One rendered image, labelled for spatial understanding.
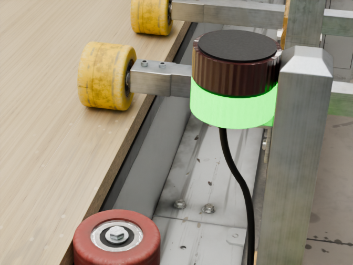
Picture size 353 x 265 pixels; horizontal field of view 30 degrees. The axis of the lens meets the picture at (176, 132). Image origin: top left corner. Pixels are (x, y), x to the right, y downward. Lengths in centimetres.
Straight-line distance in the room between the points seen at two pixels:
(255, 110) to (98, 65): 37
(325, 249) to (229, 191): 93
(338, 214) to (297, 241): 170
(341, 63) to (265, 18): 197
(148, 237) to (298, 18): 27
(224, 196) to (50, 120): 44
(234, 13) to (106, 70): 29
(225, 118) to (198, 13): 58
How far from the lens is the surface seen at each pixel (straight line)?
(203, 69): 44
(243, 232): 107
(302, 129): 46
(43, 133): 78
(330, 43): 292
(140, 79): 79
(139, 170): 95
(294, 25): 69
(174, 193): 115
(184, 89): 78
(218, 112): 44
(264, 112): 45
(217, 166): 123
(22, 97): 86
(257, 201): 101
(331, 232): 213
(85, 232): 61
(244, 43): 45
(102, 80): 78
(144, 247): 60
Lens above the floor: 129
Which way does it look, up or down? 31 degrees down
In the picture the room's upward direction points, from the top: 2 degrees clockwise
